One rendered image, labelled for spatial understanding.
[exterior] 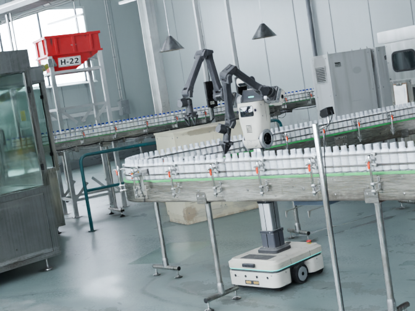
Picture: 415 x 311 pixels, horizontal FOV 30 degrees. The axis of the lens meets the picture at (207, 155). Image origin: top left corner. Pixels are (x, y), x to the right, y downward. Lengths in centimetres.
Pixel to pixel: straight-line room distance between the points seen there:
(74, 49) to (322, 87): 381
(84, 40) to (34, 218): 458
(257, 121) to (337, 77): 548
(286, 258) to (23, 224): 317
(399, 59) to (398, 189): 458
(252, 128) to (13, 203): 300
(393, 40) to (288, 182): 427
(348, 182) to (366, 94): 696
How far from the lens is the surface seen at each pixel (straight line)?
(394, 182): 479
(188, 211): 976
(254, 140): 622
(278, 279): 610
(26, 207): 827
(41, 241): 837
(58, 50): 1211
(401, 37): 914
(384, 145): 483
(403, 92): 925
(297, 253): 628
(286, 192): 529
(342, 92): 1160
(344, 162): 499
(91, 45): 1225
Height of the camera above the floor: 166
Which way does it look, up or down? 5 degrees down
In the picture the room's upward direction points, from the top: 9 degrees counter-clockwise
